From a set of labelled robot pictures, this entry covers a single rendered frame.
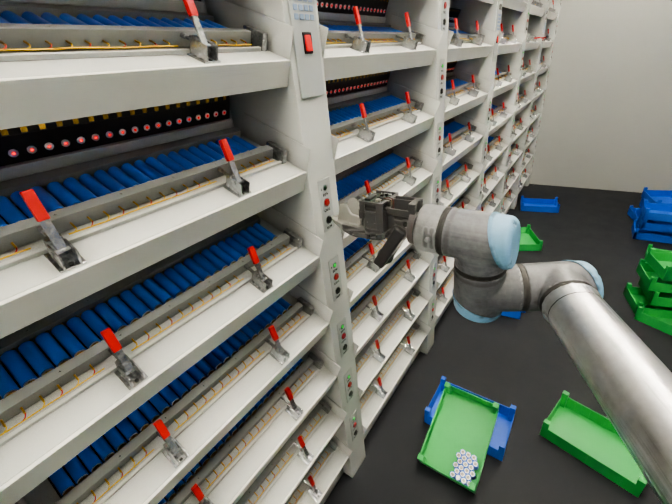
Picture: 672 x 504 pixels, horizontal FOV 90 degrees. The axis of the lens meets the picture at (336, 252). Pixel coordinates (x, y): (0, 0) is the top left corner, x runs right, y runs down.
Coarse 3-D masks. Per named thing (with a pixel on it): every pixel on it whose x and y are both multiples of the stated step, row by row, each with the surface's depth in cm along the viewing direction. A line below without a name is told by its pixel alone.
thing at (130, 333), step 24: (288, 240) 78; (240, 264) 68; (192, 288) 61; (216, 288) 65; (168, 312) 57; (120, 336) 52; (72, 360) 48; (96, 360) 49; (48, 384) 45; (0, 408) 42; (24, 408) 44
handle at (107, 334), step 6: (108, 330) 46; (102, 336) 46; (108, 336) 46; (114, 336) 47; (108, 342) 46; (114, 342) 47; (114, 348) 47; (120, 348) 47; (120, 354) 48; (120, 360) 48; (126, 360) 48; (126, 366) 48; (132, 366) 49
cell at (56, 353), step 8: (40, 336) 49; (48, 336) 50; (40, 344) 49; (48, 344) 49; (56, 344) 49; (48, 352) 48; (56, 352) 48; (64, 352) 49; (56, 360) 48; (64, 360) 48
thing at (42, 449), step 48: (240, 288) 66; (288, 288) 73; (144, 336) 55; (192, 336) 57; (96, 384) 48; (144, 384) 49; (0, 432) 42; (48, 432) 43; (96, 432) 46; (0, 480) 38
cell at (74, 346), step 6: (54, 330) 51; (60, 330) 51; (66, 330) 51; (54, 336) 51; (60, 336) 50; (66, 336) 50; (72, 336) 51; (60, 342) 50; (66, 342) 50; (72, 342) 50; (78, 342) 50; (66, 348) 49; (72, 348) 49; (78, 348) 49; (84, 348) 50; (72, 354) 49
